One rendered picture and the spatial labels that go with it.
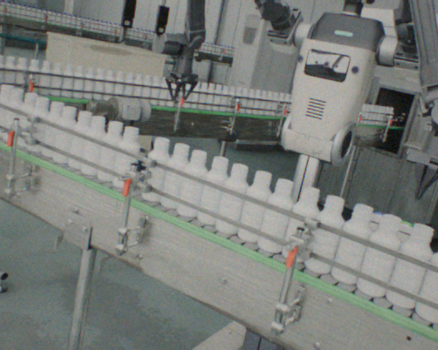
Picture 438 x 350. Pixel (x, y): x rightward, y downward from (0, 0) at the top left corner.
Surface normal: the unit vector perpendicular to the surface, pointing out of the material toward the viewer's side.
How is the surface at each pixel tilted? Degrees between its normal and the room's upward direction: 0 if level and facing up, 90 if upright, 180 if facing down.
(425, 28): 97
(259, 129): 90
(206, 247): 90
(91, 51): 90
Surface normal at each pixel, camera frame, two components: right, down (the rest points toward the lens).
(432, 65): -0.26, 0.30
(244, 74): -0.77, 0.00
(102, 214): -0.54, 0.11
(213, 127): 0.60, 0.32
